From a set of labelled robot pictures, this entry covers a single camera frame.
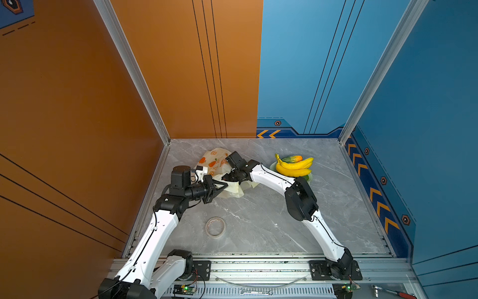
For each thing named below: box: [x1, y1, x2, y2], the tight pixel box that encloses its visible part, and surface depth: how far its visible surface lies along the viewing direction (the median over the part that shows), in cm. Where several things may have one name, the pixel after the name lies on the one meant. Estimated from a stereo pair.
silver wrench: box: [239, 289, 274, 297], surface depth 71 cm
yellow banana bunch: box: [275, 153, 314, 177], surface depth 96 cm
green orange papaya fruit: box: [280, 155, 304, 164], surface depth 101 cm
